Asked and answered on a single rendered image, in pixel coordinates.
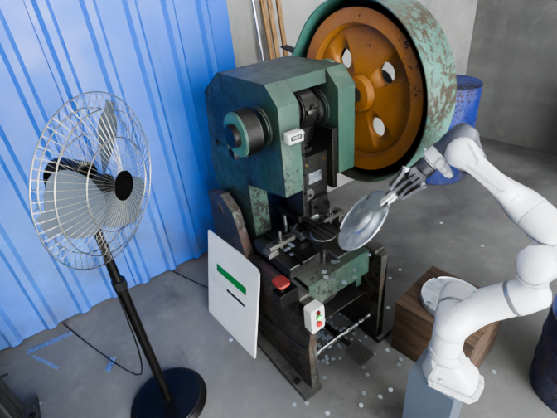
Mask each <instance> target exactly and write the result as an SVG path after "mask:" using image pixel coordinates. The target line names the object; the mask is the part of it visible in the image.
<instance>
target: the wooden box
mask: <svg viewBox="0 0 557 418"><path fill-rule="evenodd" d="M444 276H445V277H453V278H457V279H460V278H458V277H457V276H454V275H451V274H449V273H448V272H446V271H443V270H441V269H439V268H437V267H434V266H432V267H431V268H430V269H429V270H428V271H427V272H426V273H425V274H424V275H423V276H421V277H420V278H419V279H418V280H417V281H416V282H415V284H413V285H412V286H411V287H410V288H409V289H408V290H407V291H406V292H405V293H404V294H403V295H402V296H401V297H400V298H399V299H398V300H397V301H396V302H395V317H394V326H393V334H392V343H391V347H392V348H394V349H395V350H397V351H398V352H401V353H402V354H404V355H405V356H406V357H408V358H409V359H411V360H412V361H414V362H417V360H418V359H419V357H420V356H421V354H422V353H423V351H424V350H425V348H426V347H427V346H428V345H429V341H430V340H431V336H432V331H433V322H434V316H433V315H432V314H431V313H430V312H429V311H428V310H427V309H426V308H425V307H424V306H423V304H422V301H421V298H420V294H421V289H422V287H423V285H424V284H425V283H426V282H427V281H428V280H430V279H433V278H435V279H437V278H438V277H444ZM500 323H501V320H498V321H495V322H492V323H489V324H487V325H485V326H483V327H482V328H479V329H478V330H477V331H476V332H474V333H472V334H470V335H469V336H468V337H467V338H466V339H465V340H464V344H463V353H464V355H465V356H466V357H468V358H469V359H470V362H471V363H472V364H473V365H474V366H475V367H476V368H477V369H478V368H479V367H480V365H481V364H482V362H483V361H484V359H485V358H486V356H487V354H488V353H489V352H490V351H491V349H492V346H493V345H494V342H495V339H496V335H497V332H498V329H499V327H500Z"/></svg>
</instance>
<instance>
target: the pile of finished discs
mask: <svg viewBox="0 0 557 418"><path fill-rule="evenodd" d="M449 281H459V282H463V283H464V284H466V285H467V286H468V287H469V288H470V291H471V295H473V294H474V293H475V292H476V291H477V288H475V287H474V286H473V285H471V284H469V283H468V282H466V281H464V280H462V279H457V278H453V277H445V276H444V277H438V278H437V279H435V278H433V279H430V280H428V281H427V282H426V283H425V284H424V285H423V287H422V289H421V294H420V298H421V301H422V304H423V306H424V307H425V308H426V309H427V310H428V311H429V312H430V313H431V314H432V315H433V316H434V315H435V311H436V307H437V305H438V298H439V295H440V291H441V289H442V288H443V286H444V285H445V284H446V283H447V282H449Z"/></svg>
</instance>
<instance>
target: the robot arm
mask: <svg viewBox="0 0 557 418"><path fill-rule="evenodd" d="M449 164H450V165H451V166H453V167H455V168H456V169H457V170H459V171H460V172H462V173H466V174H467V175H472V176H473V177H474V178H475V179H476V180H477V181H478V182H480V183H481V184H482V185H483V186H484V187H485V188H486V189H487V190H488V191H489V192H490V193H491V195H492V196H493V197H494V198H495V200H496V201H497V203H498V204H499V205H500V207H501V208H502V210H503V211H504V212H505V213H506V215H507V216H508V217H509V219H510V220H511V221H512V222H513V223H515V224H516V225H517V226H519V227H520V228H521V229H522V230H523V231H524V232H525V233H526V234H527V235H528V237H529V238H530V241H531V243H530V245H528V246H527V247H526V248H525V249H523V250H521V251H520V252H519V253H518V254H517V256H516V278H514V279H509V280H507V281H504V282H501V283H497V284H492V285H489V286H486V287H482V288H480V289H478V290H477V291H476V292H475V293H474V294H473V295H471V291H470V288H469V287H468V286H467V285H466V284H464V283H463V282H459V281H449V282H447V283H446V284H445V285H444V286H443V288H442V289H441V291H440V295H439V298H438V305H437V307H436V311H435V315H434V322H433V331H432V336H431V340H430V341H429V345H428V352H427V354H426V356H425V359H424V360H423V362H422V364H421V366H422V369H423V373H424V375H425V377H426V379H427V383H428V386H430V387H432V388H434V389H436V390H438V391H441V392H443V393H445V394H447V395H450V396H452V397H454V398H456V399H459V400H460V401H463V402H465V403H467V404H471V403H473V402H475V401H477V400H478V398H479V396H480V395H481V394H482V391H483V389H484V379H483V377H482V376H481V375H480V374H479V372H478V369H477V368H476V367H475V366H474V365H473V364H472V363H471V362H470V359H469V358H468V357H466V356H465V355H464V353H463V344H464V340H465V339H466V338H467V337H468V336H469V335H470V334H472V333H474V332H476V331H477V330H478V329H479V328H482V327H483V326H485V325H487V324H489V323H492V322H495V321H498V320H502V319H505V318H511V317H515V316H518V317H520V316H524V315H527V314H532V313H535V312H537V311H540V310H542V309H545V308H547V307H549V306H550V304H551V301H552V292H551V290H550V288H549V283H550V282H551V281H552V280H553V279H556V278H557V209H556V208H555V207H554V206H552V205H551V204H550V203H549V202H547V200H546V199H545V198H543V197H542V196H541V195H540V194H538V193H537V192H535V191H533V190H531V189H529V188H528V187H525V186H523V185H522V184H520V183H518V182H516V181H514V180H512V179H510V178H509V177H507V176H506V175H504V174H503V173H501V172H500V171H499V170H498V169H496V168H495V167H494V166H493V165H492V164H490V163H489V162H488V161H487V156H486V154H485V153H484V151H483V149H482V146H481V143H480V139H479V133H478V131H477V130H476V129H475V128H473V127H472V126H471V125H470V124H468V123H464V122H462V123H459V124H456V125H454V126H453V127H452V128H451V129H450V130H449V131H448V132H447V133H445V134H444V135H443V136H442V137H441V139H440V140H439V141H438V142H436V143H433V145H432V146H431V147H429V148H428V149H426V148H425V149H424V157H421V158H420V159H419V160H418V161H417V162H415V164H414V165H412V166H410V167H405V166H404V165H402V166H401V169H400V171H399V172H398V174H397V175H396V176H395V178H394V179H393V180H392V182H391V183H390V184H389V187H390V190H389V191H388V192H387V193H386V194H385V197H384V198H382V199H381V200H380V201H379V203H380V205H381V206H383V205H384V204H385V203H386V202H388V201H389V200H390V204H391V203H393V202H395V201H396V200H397V199H398V198H399V199H401V198H402V199H405V198H407V197H409V196H411V195H413V194H415V193H416V192H418V191H419V190H422V189H425V188H426V185H425V181H426V180H427V178H428V177H430V176H432V175H433V174H434V173H435V172H436V170H435V169H438V170H439V171H440V172H441V173H442V174H443V175H444V176H445V177H447V178H451V177H453V172H452V170H451V168H450V166H449ZM407 171H408V172H407ZM406 172H407V174H406V175H405V176H404V173H406ZM403 176H404V178H403V179H401V178H402V177H403ZM400 179H401V180H400ZM406 183H407V184H406ZM417 183H419V184H418V185H416V184H417ZM405 184H406V185H405ZM404 185H405V186H404ZM415 185H416V186H415ZM403 186H404V187H403ZM401 187H402V188H401ZM400 188H401V189H400ZM399 189H400V190H399ZM398 190H399V191H398ZM396 191H398V192H397V193H395V192H396Z"/></svg>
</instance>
